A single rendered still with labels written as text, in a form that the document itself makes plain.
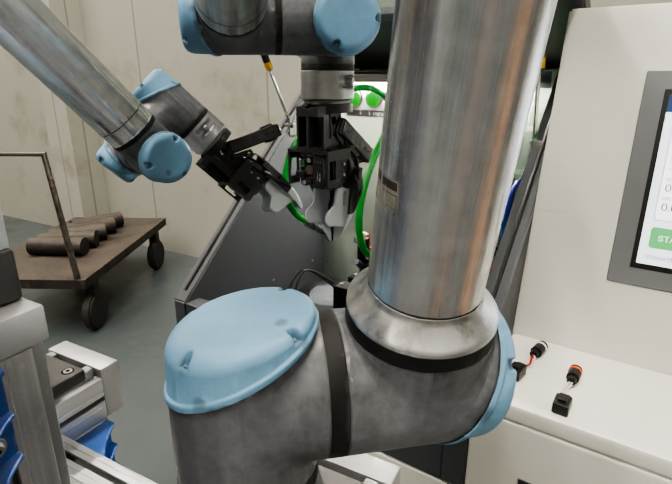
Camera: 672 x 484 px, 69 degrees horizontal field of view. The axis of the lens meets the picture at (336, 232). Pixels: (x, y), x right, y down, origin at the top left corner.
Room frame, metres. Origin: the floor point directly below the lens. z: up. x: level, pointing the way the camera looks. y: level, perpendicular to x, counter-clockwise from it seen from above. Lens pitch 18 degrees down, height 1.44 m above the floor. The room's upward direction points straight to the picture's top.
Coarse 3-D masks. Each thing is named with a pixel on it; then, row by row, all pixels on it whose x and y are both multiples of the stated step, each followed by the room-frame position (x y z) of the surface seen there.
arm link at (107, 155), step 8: (104, 144) 0.82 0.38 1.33; (104, 152) 0.81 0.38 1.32; (112, 152) 0.81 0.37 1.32; (104, 160) 0.81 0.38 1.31; (112, 160) 0.81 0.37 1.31; (120, 160) 0.81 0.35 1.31; (112, 168) 0.80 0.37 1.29; (120, 168) 0.81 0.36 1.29; (128, 168) 0.82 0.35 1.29; (120, 176) 0.81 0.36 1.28; (128, 176) 0.82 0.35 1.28; (136, 176) 0.84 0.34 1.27
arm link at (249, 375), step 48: (192, 336) 0.31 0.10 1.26; (240, 336) 0.31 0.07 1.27; (288, 336) 0.30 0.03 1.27; (336, 336) 0.33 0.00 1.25; (192, 384) 0.28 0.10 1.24; (240, 384) 0.28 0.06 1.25; (288, 384) 0.29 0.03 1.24; (336, 384) 0.30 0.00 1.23; (192, 432) 0.29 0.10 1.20; (240, 432) 0.28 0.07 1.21; (288, 432) 0.29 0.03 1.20; (336, 432) 0.29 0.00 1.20; (192, 480) 0.29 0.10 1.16; (240, 480) 0.28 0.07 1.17; (288, 480) 0.29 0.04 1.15
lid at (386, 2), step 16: (384, 0) 1.15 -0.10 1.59; (560, 0) 0.96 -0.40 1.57; (576, 0) 0.95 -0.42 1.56; (384, 16) 1.20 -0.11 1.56; (560, 16) 1.00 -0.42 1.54; (384, 32) 1.23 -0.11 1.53; (560, 32) 1.04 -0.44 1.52; (368, 48) 1.31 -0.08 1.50; (384, 48) 1.29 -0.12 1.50; (560, 48) 1.08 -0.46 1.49; (368, 64) 1.38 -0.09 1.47; (384, 64) 1.36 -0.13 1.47
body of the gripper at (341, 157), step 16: (304, 112) 0.69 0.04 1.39; (320, 112) 0.68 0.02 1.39; (336, 112) 0.70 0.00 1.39; (304, 128) 0.71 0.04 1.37; (320, 128) 0.70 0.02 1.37; (336, 128) 0.72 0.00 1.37; (304, 144) 0.71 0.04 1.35; (320, 144) 0.70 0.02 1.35; (336, 144) 0.72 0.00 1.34; (288, 160) 0.71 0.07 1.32; (304, 160) 0.70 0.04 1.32; (320, 160) 0.68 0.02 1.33; (336, 160) 0.68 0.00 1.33; (352, 160) 0.72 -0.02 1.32; (288, 176) 0.71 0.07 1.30; (304, 176) 0.70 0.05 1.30; (320, 176) 0.68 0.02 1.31; (336, 176) 0.68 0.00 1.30
